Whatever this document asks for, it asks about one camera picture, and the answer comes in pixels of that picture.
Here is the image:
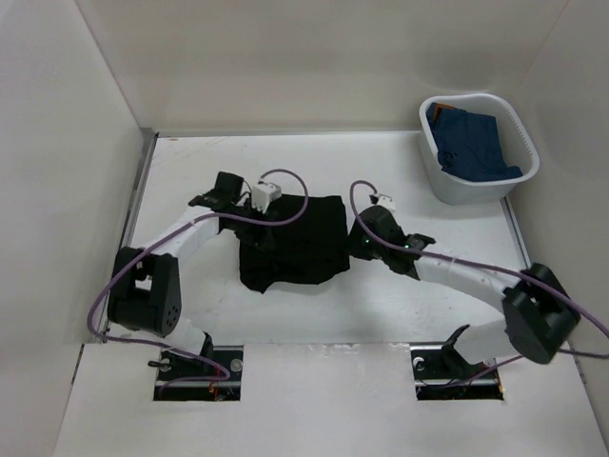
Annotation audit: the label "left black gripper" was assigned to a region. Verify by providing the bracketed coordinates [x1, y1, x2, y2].
[226, 199, 278, 250]

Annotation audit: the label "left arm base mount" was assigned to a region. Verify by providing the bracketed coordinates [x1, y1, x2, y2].
[147, 346, 245, 402]

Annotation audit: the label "blue folded trousers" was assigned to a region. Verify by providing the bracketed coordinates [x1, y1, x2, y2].
[425, 103, 522, 182]

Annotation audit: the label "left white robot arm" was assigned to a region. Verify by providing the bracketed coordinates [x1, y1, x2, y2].
[101, 171, 282, 380]

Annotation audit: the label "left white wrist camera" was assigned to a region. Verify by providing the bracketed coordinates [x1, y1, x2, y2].
[250, 180, 282, 213]

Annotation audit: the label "black trousers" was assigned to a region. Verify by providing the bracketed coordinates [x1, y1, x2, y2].
[239, 195, 350, 293]

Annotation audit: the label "aluminium table edge rail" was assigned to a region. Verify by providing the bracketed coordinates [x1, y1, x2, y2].
[93, 128, 158, 333]

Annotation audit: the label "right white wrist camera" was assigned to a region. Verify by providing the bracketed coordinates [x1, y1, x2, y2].
[370, 192, 396, 213]

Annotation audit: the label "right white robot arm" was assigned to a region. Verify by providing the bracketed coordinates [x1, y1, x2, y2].
[347, 206, 580, 377]

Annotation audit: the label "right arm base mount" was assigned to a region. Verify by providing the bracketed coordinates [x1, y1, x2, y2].
[410, 325, 503, 401]

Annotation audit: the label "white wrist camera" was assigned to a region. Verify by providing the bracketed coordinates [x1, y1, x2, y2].
[250, 180, 282, 213]
[370, 192, 396, 213]

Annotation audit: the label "white plastic basket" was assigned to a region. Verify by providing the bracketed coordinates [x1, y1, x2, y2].
[419, 93, 540, 206]

